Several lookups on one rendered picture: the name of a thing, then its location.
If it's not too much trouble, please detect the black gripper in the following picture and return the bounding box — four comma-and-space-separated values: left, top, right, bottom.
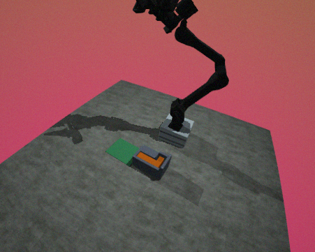
133, 0, 179, 22

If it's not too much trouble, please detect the orange l-shaped part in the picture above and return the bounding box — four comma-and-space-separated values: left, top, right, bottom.
137, 152, 164, 168

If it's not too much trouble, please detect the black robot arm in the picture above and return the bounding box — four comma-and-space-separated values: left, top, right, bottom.
162, 0, 229, 132

